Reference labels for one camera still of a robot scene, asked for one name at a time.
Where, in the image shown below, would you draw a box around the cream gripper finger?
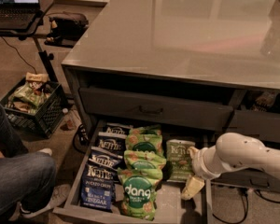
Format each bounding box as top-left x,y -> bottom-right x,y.
181,175 -> 204,201

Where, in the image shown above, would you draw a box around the green Kettle jalapeno chip bag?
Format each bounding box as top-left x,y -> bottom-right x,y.
166,139 -> 195,182

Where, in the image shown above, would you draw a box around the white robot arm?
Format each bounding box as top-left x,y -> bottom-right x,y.
181,133 -> 280,201

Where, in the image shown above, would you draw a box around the open grey middle drawer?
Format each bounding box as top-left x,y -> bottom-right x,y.
53,120 -> 212,224

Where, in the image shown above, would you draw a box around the rear green Dang chip bag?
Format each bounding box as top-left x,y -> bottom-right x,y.
129,124 -> 161,135

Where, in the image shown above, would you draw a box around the green dang chip bag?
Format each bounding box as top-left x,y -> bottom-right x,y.
125,134 -> 163,156
129,124 -> 161,135
118,169 -> 162,221
124,150 -> 167,170

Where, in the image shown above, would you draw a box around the front green Dang chip bag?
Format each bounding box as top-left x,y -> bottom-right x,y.
118,169 -> 162,221

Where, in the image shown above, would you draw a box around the grey right bottom drawer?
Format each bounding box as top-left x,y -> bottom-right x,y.
212,169 -> 280,193

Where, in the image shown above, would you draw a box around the rear blue Kettle chip bag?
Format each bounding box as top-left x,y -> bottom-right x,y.
104,123 -> 133,134

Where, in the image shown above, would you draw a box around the blue kettle chip bag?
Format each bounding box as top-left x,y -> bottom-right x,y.
96,132 -> 126,155
90,147 -> 123,168
104,123 -> 133,134
80,164 -> 114,212

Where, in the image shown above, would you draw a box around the grey right upper drawer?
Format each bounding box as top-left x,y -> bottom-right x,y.
227,110 -> 280,143

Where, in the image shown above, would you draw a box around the grey top drawer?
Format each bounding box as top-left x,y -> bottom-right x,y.
79,87 -> 232,131

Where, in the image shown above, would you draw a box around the grey cabinet with counter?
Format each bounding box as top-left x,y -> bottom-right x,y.
63,0 -> 280,147

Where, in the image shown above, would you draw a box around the front blue Kettle chip bag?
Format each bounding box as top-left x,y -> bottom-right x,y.
80,164 -> 114,212

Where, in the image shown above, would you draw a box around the dark bag on floor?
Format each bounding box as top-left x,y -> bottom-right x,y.
45,11 -> 89,48

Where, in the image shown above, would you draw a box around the black power plug left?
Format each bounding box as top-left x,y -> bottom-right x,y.
72,124 -> 90,153

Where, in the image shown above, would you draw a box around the white sneaker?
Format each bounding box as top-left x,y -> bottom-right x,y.
20,184 -> 71,218
37,148 -> 52,156

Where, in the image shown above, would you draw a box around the black plastic crate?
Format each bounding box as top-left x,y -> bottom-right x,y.
0,78 -> 67,138

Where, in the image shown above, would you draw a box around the person's leg in jeans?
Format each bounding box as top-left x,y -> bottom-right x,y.
0,105 -> 56,217

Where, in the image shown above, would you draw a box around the snack bags in crate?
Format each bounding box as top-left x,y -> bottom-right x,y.
5,72 -> 51,114

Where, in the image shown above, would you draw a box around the black laptop stand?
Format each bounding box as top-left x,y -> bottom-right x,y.
0,0 -> 58,82

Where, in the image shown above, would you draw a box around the black laptop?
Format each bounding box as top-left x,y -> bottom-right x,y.
0,0 -> 41,30

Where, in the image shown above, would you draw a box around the black floor cable right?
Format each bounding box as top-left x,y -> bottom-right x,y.
212,188 -> 280,224

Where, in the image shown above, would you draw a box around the black cable under laptop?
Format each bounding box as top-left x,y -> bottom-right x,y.
0,35 -> 38,75

